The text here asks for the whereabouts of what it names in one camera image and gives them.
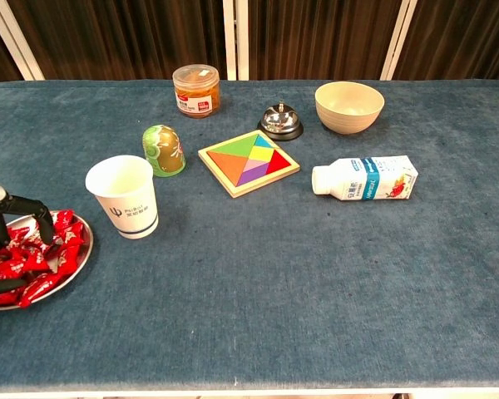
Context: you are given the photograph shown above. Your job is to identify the white plate of candies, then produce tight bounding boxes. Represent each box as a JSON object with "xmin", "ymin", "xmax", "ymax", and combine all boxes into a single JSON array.
[{"xmin": 0, "ymin": 210, "xmax": 95, "ymax": 312}]

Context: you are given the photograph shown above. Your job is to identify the white paper cup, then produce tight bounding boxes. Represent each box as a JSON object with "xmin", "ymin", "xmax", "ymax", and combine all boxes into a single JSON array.
[{"xmin": 85, "ymin": 155, "xmax": 160, "ymax": 240}]

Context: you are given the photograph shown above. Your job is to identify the green gold nesting doll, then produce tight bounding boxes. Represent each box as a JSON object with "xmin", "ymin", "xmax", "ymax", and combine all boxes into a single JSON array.
[{"xmin": 141, "ymin": 124, "xmax": 187, "ymax": 179}]

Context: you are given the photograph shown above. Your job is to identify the clear plastic snack jar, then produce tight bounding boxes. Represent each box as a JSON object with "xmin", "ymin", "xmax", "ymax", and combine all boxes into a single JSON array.
[{"xmin": 171, "ymin": 64, "xmax": 221, "ymax": 120}]

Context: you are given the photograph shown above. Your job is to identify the wooden tangram tray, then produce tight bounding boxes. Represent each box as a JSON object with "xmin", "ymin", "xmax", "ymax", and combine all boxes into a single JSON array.
[{"xmin": 197, "ymin": 129, "xmax": 301, "ymax": 200}]

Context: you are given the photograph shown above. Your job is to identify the large orange tangram triangle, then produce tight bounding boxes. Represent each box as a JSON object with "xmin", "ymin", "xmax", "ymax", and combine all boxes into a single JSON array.
[{"xmin": 206, "ymin": 151, "xmax": 251, "ymax": 187}]

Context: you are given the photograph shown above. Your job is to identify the green tangram triangle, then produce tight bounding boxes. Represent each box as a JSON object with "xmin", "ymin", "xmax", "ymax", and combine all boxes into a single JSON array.
[{"xmin": 207, "ymin": 134, "xmax": 259, "ymax": 160}]

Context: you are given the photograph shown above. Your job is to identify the yellow tangram square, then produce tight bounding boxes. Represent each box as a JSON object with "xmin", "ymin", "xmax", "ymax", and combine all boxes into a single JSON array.
[{"xmin": 248, "ymin": 145, "xmax": 279, "ymax": 165}]

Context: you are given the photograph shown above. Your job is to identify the red tangram triangle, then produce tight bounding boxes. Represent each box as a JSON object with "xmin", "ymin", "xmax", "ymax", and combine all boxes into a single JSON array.
[{"xmin": 267, "ymin": 149, "xmax": 292, "ymax": 178}]

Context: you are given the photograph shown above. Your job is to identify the blue felt tablecloth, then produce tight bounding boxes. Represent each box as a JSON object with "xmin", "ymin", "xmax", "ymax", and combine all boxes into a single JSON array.
[{"xmin": 0, "ymin": 79, "xmax": 499, "ymax": 394}]

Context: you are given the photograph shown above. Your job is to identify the white milk bottle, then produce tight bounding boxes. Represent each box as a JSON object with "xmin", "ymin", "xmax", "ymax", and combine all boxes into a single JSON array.
[{"xmin": 311, "ymin": 155, "xmax": 420, "ymax": 202}]

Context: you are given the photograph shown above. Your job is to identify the beige bowl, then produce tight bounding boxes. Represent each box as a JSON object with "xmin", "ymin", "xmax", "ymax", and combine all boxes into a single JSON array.
[{"xmin": 314, "ymin": 81, "xmax": 386, "ymax": 135}]

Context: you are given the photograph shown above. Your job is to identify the white metal frame post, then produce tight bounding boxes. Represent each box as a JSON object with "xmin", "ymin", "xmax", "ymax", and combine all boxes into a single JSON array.
[
  {"xmin": 223, "ymin": 0, "xmax": 238, "ymax": 81},
  {"xmin": 0, "ymin": 0, "xmax": 46, "ymax": 81},
  {"xmin": 236, "ymin": 0, "xmax": 250, "ymax": 81},
  {"xmin": 380, "ymin": 0, "xmax": 418, "ymax": 81}
]

